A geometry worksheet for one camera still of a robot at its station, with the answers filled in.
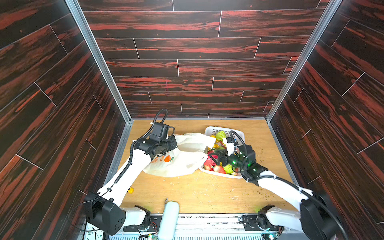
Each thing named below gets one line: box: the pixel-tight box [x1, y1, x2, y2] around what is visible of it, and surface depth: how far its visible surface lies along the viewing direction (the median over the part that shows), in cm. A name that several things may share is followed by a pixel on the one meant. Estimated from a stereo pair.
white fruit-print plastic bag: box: [143, 132, 216, 177], surface depth 78 cm
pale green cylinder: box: [158, 200, 180, 240], surface depth 74 cm
